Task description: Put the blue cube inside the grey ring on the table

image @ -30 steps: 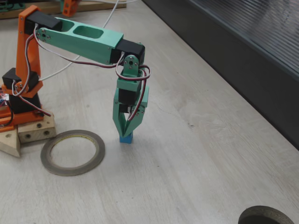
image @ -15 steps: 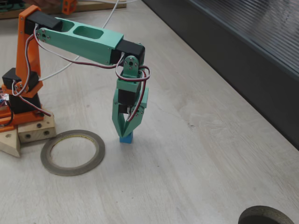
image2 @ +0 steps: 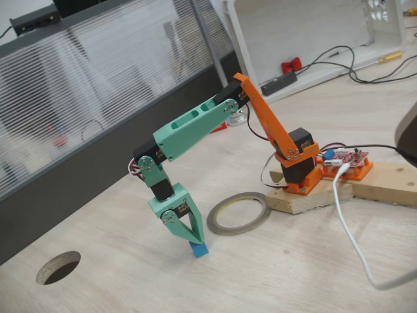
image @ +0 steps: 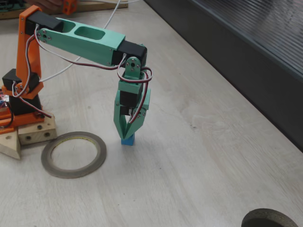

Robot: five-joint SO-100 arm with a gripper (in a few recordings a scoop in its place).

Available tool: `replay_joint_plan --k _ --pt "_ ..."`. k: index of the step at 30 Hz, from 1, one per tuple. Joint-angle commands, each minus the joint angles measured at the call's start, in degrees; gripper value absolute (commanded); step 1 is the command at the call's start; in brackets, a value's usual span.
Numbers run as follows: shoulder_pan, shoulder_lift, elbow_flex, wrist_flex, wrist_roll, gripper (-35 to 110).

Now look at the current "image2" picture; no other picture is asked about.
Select black monitor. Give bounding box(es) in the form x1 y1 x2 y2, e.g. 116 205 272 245
53 0 108 19

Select yellow handled screwdriver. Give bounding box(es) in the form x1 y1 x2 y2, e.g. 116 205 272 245
361 51 404 68

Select grey translucent desk partition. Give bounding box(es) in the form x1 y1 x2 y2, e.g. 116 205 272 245
0 0 248 265

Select red controller board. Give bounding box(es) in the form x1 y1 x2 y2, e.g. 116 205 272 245
321 147 371 171

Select black power strip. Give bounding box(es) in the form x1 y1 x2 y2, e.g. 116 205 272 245
260 70 299 97

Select white plastic crate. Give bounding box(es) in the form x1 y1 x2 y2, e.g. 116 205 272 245
223 0 408 105

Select thin black cable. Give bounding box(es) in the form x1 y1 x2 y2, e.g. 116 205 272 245
299 61 417 84
295 45 417 85

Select wooden base block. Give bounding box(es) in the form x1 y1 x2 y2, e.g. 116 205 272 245
265 169 354 215

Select black device box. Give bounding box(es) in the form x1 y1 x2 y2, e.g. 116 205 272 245
8 5 62 35

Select orange controller board holder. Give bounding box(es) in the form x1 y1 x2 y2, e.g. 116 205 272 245
317 158 374 182

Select long wooden plank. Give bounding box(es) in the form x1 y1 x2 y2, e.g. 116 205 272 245
351 162 417 208

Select black cable with thick plug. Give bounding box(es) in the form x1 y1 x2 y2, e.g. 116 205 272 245
350 144 417 161

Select grey ring of tape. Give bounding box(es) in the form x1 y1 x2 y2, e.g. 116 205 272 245
206 192 272 236

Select blue cube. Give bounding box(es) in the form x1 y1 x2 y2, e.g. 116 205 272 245
189 241 209 259

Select red clamp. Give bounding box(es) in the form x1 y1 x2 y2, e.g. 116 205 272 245
281 57 302 74

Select white USB cable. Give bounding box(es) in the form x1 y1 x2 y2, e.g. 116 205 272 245
332 164 417 291

